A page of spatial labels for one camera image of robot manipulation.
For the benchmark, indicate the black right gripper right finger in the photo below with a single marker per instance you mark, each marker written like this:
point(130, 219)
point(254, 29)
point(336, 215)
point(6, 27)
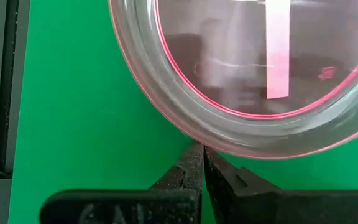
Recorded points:
point(291, 208)

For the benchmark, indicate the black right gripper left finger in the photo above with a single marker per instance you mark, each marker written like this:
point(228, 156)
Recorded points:
point(120, 207)

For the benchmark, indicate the pink transparent plate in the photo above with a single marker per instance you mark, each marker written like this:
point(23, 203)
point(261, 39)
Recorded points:
point(228, 62)

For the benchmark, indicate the green table mat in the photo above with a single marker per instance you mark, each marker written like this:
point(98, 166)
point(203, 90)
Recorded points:
point(73, 109)

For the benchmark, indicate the black metal table frame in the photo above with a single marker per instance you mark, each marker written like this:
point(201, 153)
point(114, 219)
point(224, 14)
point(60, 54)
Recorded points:
point(6, 93)

